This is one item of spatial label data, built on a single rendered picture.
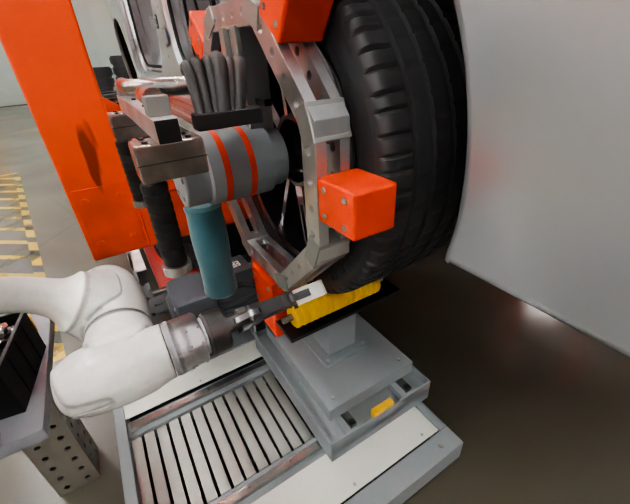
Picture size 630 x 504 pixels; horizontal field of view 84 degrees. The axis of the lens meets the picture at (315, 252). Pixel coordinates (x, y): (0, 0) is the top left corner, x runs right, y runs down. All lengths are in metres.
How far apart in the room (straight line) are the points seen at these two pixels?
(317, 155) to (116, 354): 0.40
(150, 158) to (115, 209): 0.68
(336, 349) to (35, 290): 0.77
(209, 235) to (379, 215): 0.49
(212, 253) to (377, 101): 0.55
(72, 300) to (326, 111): 0.49
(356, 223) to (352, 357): 0.71
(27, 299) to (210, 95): 0.40
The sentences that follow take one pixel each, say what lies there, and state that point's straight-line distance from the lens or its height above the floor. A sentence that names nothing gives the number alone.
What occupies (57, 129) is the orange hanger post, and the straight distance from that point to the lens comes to 1.13.
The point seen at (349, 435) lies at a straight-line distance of 1.04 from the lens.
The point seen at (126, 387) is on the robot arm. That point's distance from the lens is 0.59.
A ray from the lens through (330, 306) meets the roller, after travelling 0.83.
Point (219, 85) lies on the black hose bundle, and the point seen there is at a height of 1.01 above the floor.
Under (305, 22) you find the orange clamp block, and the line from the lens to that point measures 0.57.
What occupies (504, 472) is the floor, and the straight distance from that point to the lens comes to 1.27.
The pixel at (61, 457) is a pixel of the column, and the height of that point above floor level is 0.14.
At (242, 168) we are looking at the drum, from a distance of 0.68.
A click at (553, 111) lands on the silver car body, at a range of 0.46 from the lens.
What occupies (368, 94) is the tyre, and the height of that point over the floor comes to 0.99.
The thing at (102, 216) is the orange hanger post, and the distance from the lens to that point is 1.18.
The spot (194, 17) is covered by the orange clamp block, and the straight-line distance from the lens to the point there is 0.94.
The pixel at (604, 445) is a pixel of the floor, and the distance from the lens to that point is 1.45.
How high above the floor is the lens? 1.05
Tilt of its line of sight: 30 degrees down
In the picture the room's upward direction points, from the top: 3 degrees counter-clockwise
